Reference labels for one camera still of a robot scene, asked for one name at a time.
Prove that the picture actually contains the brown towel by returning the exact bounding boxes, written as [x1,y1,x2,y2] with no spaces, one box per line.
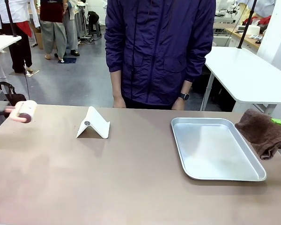
[235,108,281,161]

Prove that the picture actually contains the pink lint roller black handle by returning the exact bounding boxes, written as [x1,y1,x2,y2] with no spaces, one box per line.
[0,100,37,124]

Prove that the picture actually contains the person left forearm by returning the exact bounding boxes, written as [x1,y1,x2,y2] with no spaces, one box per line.
[181,79,193,96]

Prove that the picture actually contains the person right forearm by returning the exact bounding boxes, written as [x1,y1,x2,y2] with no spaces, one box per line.
[110,70,123,98]

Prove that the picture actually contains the person left hand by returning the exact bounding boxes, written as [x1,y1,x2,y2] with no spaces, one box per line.
[171,98,186,111]

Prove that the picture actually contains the person right hand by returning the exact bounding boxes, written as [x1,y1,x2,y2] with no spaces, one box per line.
[112,93,127,109]

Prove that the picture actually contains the black bag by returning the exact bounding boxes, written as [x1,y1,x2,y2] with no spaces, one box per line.
[0,81,27,106]

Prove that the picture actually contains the small white table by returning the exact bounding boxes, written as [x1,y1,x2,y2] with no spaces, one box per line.
[0,34,22,79]

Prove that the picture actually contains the silver metal tray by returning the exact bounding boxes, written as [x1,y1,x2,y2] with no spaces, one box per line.
[170,117,267,182]

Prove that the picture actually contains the person in white coat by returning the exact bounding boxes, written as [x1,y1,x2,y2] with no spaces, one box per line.
[0,0,41,74]

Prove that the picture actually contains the cardboard box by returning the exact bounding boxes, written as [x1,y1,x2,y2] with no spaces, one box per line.
[34,28,44,50]

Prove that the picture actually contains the black pole with base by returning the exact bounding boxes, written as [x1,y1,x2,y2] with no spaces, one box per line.
[4,0,22,38]

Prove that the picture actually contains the blue floor mat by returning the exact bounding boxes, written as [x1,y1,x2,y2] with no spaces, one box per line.
[58,57,77,65]

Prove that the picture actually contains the wooden workbench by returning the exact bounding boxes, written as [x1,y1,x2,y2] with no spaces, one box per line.
[224,27,264,51]

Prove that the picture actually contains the person in red vest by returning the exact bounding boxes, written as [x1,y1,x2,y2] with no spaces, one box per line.
[39,0,67,61]

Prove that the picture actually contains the red cloth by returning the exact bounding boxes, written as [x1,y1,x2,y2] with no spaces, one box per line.
[257,15,272,26]

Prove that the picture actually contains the black pole stand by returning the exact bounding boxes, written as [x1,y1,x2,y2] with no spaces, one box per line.
[237,0,258,49]

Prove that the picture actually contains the white folded stand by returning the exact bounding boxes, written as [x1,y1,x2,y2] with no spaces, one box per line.
[75,105,111,139]

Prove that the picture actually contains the person in grey trousers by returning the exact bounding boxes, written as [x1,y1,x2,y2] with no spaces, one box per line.
[62,0,81,57]

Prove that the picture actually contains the black stool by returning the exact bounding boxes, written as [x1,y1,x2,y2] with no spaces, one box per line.
[87,11,103,38]

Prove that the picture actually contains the black trousers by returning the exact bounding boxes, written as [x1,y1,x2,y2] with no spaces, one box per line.
[121,94,176,111]

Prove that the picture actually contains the purple jacket torso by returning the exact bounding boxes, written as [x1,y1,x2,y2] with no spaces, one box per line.
[104,0,216,106]

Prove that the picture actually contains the thin black cord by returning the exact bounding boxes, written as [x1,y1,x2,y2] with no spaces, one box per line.
[130,0,138,79]

